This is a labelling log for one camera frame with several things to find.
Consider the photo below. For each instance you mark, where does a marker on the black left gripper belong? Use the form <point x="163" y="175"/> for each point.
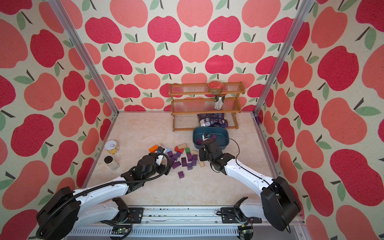
<point x="163" y="166"/>

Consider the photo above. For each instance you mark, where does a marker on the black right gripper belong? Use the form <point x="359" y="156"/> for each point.
<point x="202" y="154"/>

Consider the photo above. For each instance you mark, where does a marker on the purple wedge brick front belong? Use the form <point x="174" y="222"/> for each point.
<point x="199" y="141"/>

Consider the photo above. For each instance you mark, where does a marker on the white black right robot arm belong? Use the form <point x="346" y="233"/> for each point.
<point x="279" y="205"/>

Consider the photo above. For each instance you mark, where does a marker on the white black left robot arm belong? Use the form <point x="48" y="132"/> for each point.
<point x="69" y="209"/>

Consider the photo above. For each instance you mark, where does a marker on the teal storage bin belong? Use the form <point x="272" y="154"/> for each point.
<point x="221" y="133"/>

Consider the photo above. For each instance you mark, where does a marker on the long purple brick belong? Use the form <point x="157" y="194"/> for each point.
<point x="176" y="164"/>

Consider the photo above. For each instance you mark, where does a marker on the orange block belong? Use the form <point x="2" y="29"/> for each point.
<point x="153" y="149"/>

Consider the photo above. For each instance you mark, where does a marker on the red block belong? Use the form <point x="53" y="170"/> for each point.
<point x="179" y="150"/>

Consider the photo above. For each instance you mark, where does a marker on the purple upright brick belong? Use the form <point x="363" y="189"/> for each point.
<point x="189" y="157"/>

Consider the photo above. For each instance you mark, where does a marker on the purple snack bag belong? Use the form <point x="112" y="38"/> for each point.
<point x="213" y="120"/>

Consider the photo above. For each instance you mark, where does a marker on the orange wooden shelf rack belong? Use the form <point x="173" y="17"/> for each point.
<point x="189" y="100"/>

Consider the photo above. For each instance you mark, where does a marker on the small green white bottle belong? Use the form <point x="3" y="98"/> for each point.
<point x="219" y="101"/>

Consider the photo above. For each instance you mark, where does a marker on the yellow peach tin can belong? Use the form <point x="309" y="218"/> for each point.
<point x="112" y="147"/>

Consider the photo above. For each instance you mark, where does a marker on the glass jar black lid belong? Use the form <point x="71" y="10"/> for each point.
<point x="111" y="163"/>

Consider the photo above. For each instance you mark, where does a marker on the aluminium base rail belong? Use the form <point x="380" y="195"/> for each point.
<point x="190" y="223"/>

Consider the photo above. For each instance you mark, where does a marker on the aluminium right corner post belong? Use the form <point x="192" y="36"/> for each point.
<point x="301" y="15"/>

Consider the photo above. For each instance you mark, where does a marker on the aluminium corner post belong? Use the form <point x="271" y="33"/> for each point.
<point x="69" y="28"/>
<point x="301" y="15"/>

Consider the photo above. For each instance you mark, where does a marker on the aluminium left corner post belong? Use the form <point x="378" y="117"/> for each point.
<point x="69" y="28"/>

